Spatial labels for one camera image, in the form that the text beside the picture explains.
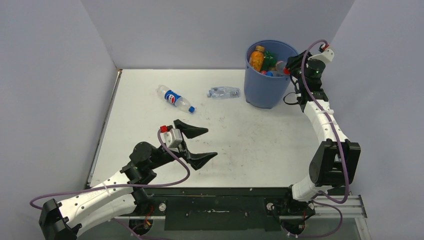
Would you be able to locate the orange juice bottle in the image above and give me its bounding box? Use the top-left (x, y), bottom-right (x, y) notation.
top-left (249, 45), bottom-right (265, 72)

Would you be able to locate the clear bottle red label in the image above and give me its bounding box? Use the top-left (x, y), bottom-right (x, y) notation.
top-left (275, 61), bottom-right (290, 77)

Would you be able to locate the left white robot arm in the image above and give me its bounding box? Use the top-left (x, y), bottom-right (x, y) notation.
top-left (38, 119), bottom-right (217, 240)

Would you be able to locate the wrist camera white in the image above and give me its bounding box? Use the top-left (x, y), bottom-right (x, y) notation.
top-left (307, 46), bottom-right (335, 64)
top-left (159, 125), bottom-right (183, 149)

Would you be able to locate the green plastic bottle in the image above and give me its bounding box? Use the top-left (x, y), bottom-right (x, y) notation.
top-left (260, 51), bottom-right (278, 71)

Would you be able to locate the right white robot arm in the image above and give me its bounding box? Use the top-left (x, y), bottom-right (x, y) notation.
top-left (282, 47), bottom-right (361, 214)

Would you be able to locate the blue plastic bin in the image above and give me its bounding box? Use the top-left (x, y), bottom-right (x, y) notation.
top-left (243, 39), bottom-right (299, 109)

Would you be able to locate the crushed clear water bottle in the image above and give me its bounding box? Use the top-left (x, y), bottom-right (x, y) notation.
top-left (206, 86), bottom-right (241, 100)

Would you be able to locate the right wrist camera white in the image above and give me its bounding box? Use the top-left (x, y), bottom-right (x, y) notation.
top-left (307, 46), bottom-right (335, 64)

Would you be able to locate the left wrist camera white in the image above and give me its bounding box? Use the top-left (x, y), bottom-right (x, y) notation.
top-left (159, 125), bottom-right (183, 149)

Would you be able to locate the Pepsi bottle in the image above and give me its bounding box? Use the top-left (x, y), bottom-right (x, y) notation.
top-left (265, 71), bottom-right (274, 77)
top-left (156, 85), bottom-right (196, 114)

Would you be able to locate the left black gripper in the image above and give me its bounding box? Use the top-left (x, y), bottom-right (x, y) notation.
top-left (148, 121), bottom-right (217, 170)

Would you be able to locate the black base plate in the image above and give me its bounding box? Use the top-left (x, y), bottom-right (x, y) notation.
top-left (125, 187), bottom-right (316, 232)

